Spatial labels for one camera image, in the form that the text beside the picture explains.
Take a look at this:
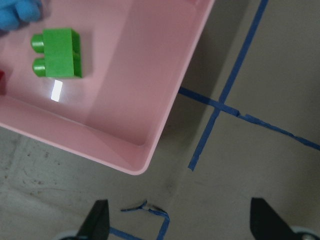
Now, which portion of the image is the blue toy block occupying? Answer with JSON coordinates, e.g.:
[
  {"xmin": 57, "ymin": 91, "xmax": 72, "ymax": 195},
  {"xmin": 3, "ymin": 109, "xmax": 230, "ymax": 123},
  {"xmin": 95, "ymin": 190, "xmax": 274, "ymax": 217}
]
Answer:
[{"xmin": 0, "ymin": 0, "xmax": 42, "ymax": 32}]

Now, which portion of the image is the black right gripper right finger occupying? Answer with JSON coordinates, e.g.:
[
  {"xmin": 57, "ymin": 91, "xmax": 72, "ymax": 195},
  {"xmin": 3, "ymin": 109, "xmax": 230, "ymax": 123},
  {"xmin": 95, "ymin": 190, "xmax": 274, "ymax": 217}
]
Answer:
[{"xmin": 250, "ymin": 197, "xmax": 297, "ymax": 240}]

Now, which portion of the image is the pink plastic box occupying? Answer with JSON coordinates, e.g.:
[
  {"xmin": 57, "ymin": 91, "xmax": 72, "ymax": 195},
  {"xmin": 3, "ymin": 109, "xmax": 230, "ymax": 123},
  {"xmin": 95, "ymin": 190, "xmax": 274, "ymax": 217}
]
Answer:
[{"xmin": 0, "ymin": 0, "xmax": 214, "ymax": 175}]

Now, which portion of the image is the green toy block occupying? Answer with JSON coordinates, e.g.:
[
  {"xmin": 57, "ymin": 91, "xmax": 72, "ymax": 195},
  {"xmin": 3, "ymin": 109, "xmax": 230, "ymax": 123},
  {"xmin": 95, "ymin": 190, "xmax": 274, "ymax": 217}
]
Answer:
[{"xmin": 30, "ymin": 28, "xmax": 83, "ymax": 79}]

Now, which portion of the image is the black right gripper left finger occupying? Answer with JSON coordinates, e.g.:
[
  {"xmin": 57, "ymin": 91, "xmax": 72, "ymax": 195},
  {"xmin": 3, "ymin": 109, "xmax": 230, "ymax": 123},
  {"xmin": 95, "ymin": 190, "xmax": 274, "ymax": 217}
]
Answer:
[{"xmin": 75, "ymin": 199, "xmax": 110, "ymax": 240}]

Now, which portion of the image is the red toy block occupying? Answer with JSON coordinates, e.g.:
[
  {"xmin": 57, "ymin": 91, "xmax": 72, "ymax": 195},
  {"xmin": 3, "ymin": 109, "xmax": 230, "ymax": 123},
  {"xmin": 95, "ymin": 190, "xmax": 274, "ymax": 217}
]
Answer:
[{"xmin": 0, "ymin": 70, "xmax": 6, "ymax": 96}]

